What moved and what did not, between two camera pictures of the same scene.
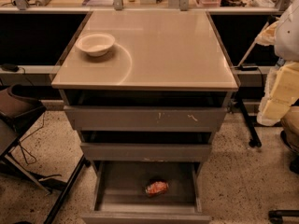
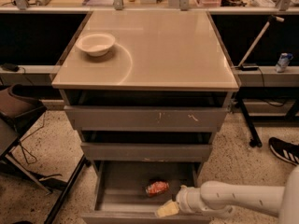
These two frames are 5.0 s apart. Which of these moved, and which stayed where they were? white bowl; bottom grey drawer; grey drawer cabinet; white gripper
Moved: white gripper
Stayed: white bowl; grey drawer cabinet; bottom grey drawer
